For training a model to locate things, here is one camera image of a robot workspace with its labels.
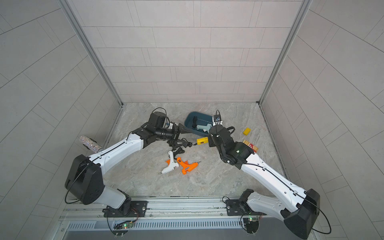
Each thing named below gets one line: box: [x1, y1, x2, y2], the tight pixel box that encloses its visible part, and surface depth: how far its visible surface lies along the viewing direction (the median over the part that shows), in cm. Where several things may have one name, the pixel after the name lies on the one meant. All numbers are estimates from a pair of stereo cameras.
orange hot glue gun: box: [177, 157, 201, 175], surface depth 86 cm
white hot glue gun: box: [158, 151, 180, 175], surface depth 85 cm
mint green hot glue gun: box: [196, 123, 212, 134], surface depth 102 cm
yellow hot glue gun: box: [196, 136, 209, 145], surface depth 75 cm
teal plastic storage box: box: [184, 111, 214, 136], surface depth 107 cm
